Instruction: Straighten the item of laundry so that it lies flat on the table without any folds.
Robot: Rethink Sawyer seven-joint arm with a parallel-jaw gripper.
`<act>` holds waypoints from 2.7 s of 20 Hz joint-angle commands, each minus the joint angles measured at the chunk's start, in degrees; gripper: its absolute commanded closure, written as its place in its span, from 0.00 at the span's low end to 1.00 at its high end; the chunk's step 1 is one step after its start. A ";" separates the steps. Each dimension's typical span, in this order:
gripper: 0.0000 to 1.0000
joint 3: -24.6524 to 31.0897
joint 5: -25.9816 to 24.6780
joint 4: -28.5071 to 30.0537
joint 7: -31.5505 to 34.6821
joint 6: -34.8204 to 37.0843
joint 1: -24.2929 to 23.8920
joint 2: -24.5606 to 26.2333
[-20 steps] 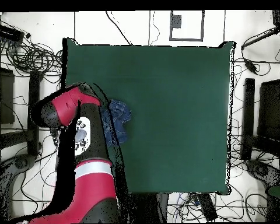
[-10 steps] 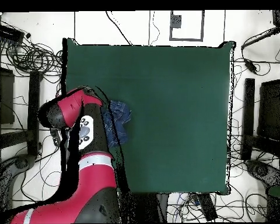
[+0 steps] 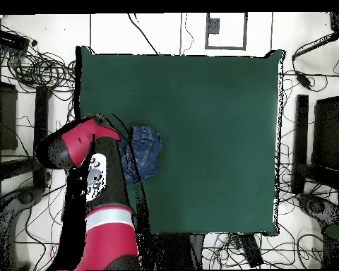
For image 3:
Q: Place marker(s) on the blue denim jeans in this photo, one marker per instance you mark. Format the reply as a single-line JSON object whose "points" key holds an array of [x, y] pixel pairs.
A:
{"points": [[147, 149]]}

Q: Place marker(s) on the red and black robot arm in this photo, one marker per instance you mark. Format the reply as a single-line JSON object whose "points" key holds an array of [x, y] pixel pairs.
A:
{"points": [[110, 242]]}

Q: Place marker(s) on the dark green table cloth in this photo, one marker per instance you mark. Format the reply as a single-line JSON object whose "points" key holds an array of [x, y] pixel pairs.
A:
{"points": [[214, 141]]}

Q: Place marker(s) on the black power strip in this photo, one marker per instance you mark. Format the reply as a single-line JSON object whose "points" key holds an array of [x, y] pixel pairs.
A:
{"points": [[251, 249]]}

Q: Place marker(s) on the narrow black panel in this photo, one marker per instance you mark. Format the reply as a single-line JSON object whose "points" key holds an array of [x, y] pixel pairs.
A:
{"points": [[301, 141], [41, 113]]}

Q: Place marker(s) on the black stand base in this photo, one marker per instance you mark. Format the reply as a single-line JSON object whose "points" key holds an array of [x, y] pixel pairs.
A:
{"points": [[26, 196], [319, 207]]}

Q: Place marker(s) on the black power adapter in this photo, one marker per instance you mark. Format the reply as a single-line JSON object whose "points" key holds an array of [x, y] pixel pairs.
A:
{"points": [[303, 79]]}

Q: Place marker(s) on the wide black panel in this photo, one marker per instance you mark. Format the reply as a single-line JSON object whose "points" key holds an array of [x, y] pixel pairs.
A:
{"points": [[7, 118], [327, 132]]}

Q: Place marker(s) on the black bar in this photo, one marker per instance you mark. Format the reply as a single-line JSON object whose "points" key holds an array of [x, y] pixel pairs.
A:
{"points": [[313, 46]]}

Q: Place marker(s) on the black electronics box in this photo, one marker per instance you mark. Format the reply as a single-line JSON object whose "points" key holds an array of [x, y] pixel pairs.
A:
{"points": [[10, 39]]}

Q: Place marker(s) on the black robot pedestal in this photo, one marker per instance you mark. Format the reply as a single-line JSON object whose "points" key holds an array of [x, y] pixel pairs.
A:
{"points": [[178, 251]]}

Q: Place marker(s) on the grey square frame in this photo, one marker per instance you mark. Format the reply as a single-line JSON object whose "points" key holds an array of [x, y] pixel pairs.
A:
{"points": [[207, 42]]}

